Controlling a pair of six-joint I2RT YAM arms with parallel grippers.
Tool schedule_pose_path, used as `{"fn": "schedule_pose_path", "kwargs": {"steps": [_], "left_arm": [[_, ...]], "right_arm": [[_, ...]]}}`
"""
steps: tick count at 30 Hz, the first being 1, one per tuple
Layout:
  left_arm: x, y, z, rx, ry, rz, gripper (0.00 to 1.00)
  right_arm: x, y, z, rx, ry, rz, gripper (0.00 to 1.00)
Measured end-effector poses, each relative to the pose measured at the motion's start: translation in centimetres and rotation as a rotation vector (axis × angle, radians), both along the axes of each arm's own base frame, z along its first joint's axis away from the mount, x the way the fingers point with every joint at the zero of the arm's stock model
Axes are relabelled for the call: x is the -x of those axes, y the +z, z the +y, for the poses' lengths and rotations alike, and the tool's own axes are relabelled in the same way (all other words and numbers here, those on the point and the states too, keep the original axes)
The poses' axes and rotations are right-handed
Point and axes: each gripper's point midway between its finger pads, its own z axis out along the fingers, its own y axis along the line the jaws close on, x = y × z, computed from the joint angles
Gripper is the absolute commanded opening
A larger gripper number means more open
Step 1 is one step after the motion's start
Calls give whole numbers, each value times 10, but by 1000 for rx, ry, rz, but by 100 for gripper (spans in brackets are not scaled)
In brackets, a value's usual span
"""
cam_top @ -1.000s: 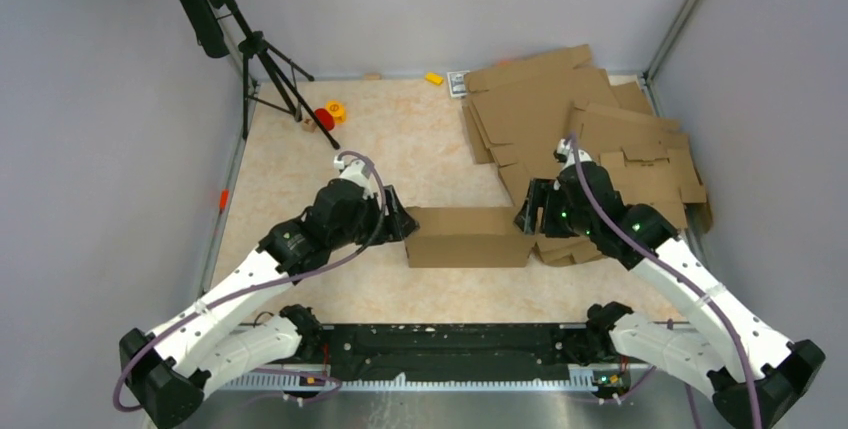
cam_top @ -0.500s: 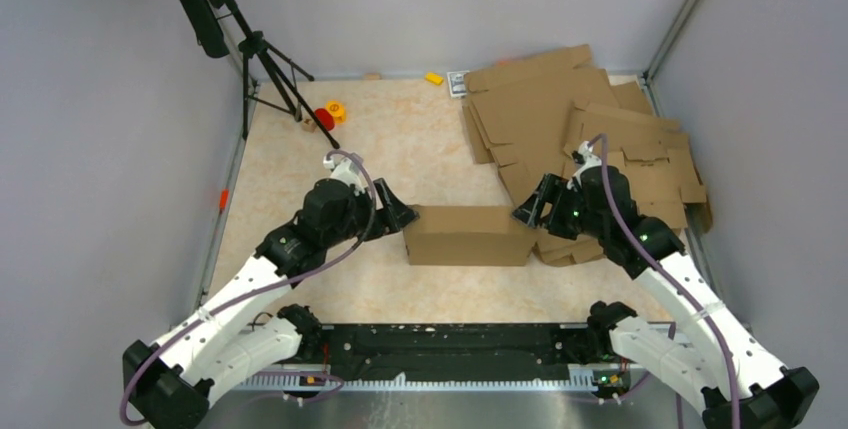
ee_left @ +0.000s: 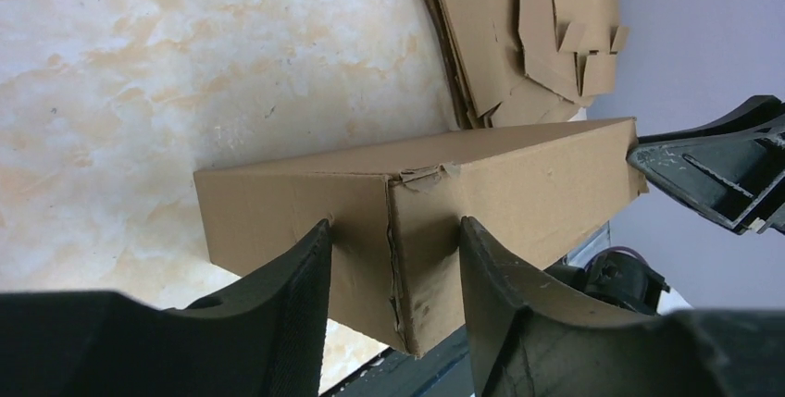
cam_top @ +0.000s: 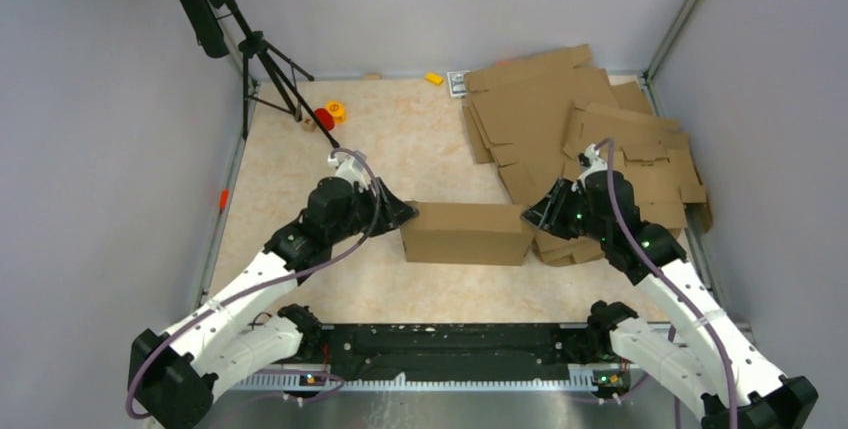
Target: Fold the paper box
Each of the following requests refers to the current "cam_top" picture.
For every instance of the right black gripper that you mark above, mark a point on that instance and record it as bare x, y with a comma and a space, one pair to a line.
547, 212

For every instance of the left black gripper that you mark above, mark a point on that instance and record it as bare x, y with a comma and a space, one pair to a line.
392, 211

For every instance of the cardboard box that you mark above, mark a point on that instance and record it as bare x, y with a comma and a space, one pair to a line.
462, 233

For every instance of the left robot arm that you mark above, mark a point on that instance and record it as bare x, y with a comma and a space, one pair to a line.
175, 375

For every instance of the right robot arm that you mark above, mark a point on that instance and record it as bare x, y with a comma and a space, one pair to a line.
717, 373

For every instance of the small wooden block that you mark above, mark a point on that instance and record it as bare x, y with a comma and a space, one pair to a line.
309, 125

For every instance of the red round toy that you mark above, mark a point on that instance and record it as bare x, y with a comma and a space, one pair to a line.
325, 118

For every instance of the yellow round toy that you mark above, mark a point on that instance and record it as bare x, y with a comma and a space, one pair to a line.
337, 110

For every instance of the stack of cardboard blanks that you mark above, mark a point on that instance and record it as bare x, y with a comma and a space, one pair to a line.
534, 116

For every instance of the yellow block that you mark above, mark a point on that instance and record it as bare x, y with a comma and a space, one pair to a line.
434, 78

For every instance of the small printed card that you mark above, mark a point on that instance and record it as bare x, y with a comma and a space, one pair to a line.
456, 83

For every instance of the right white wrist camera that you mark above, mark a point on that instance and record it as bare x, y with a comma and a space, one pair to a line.
591, 161

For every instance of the orange clip on frame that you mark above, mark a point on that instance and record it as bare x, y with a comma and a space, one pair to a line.
223, 199

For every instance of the black camera tripod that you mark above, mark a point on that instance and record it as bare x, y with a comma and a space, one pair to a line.
205, 17

